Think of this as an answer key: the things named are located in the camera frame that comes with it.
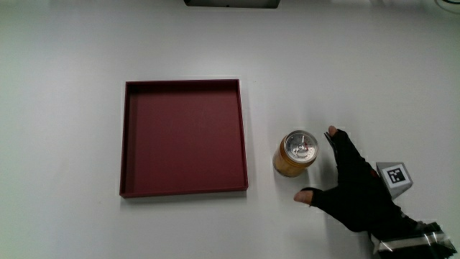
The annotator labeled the person's right hand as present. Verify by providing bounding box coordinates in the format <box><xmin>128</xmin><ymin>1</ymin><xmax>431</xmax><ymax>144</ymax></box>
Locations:
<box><xmin>293</xmin><ymin>125</ymin><xmax>418</xmax><ymax>239</ymax></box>

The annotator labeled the golden drink can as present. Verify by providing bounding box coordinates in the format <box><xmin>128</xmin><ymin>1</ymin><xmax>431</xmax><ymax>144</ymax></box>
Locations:
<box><xmin>272</xmin><ymin>129</ymin><xmax>320</xmax><ymax>178</ymax></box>

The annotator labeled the person's right forearm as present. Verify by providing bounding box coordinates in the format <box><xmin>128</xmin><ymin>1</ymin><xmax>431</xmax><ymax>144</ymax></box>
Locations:
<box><xmin>370</xmin><ymin>221</ymin><xmax>459</xmax><ymax>259</ymax></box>

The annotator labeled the white desk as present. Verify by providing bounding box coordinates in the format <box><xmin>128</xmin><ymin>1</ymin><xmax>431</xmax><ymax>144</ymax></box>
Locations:
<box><xmin>0</xmin><ymin>0</ymin><xmax>460</xmax><ymax>259</ymax></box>

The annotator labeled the dark red square tray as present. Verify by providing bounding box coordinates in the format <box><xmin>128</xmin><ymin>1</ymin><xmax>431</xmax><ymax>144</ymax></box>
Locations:
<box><xmin>119</xmin><ymin>78</ymin><xmax>249</xmax><ymax>199</ymax></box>

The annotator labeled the dark grey monitor base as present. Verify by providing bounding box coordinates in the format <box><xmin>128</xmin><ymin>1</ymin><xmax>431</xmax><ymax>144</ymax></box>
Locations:
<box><xmin>183</xmin><ymin>0</ymin><xmax>282</xmax><ymax>9</ymax></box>

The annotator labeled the white cable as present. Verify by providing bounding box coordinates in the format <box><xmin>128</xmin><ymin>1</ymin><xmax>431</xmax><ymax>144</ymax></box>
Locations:
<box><xmin>433</xmin><ymin>0</ymin><xmax>460</xmax><ymax>14</ymax></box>

